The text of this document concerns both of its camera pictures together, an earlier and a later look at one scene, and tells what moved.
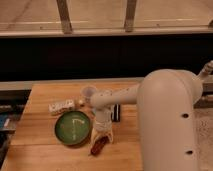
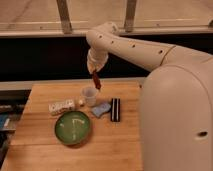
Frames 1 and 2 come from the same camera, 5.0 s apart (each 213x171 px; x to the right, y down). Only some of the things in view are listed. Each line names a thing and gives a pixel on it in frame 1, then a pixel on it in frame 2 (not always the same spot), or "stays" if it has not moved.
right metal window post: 129,16 stays
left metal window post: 64,16 stays
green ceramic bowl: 72,128 stays
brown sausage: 98,145 → 96,79
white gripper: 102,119 → 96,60
